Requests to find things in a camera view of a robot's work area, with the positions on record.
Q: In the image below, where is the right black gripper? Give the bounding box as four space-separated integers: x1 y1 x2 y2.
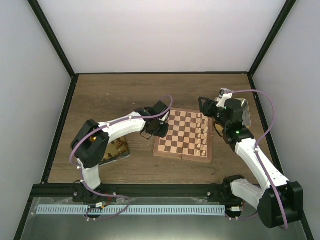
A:
198 97 229 129

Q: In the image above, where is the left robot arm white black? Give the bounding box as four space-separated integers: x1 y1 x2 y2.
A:
70 101 171 202

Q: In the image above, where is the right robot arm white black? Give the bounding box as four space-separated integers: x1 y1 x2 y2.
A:
198 94 303 229

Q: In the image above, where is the row of white chess pieces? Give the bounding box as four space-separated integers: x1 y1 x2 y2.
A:
195 112 209 157

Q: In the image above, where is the wooden chess board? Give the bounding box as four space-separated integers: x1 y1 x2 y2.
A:
153 108 213 163

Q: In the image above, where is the gold tin with dark pieces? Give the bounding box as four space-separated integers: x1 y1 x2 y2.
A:
99 136 131 166

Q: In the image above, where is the silver tin yellow rim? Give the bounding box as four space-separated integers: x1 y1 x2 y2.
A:
214 97 252 130

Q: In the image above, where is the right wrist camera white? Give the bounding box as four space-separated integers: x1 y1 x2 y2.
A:
216 88 234 108

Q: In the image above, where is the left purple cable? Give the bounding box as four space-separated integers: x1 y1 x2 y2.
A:
68 94 174 222

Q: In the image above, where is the purple cable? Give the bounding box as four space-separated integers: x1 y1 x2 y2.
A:
229 89 289 230
68 94 174 222

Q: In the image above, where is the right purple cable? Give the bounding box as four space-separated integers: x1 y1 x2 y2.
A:
229 89 289 230

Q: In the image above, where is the light blue cable duct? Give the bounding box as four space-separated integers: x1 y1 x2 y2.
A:
36 204 226 216

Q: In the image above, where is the black aluminium frame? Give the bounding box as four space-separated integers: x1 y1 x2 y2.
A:
13 0 315 240

